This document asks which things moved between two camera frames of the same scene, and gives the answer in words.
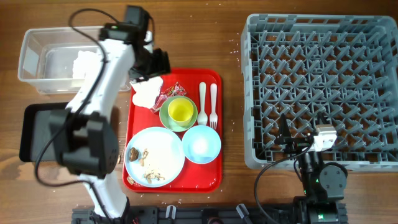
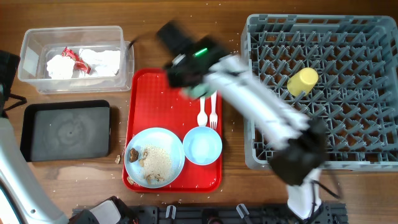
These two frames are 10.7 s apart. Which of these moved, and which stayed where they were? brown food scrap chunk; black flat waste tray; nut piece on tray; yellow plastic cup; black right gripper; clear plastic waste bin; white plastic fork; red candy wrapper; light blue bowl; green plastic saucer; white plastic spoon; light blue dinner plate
Moved: black right gripper; red candy wrapper; green plastic saucer; yellow plastic cup
Stayed: nut piece on tray; white plastic fork; clear plastic waste bin; light blue bowl; brown food scrap chunk; light blue dinner plate; black flat waste tray; white plastic spoon
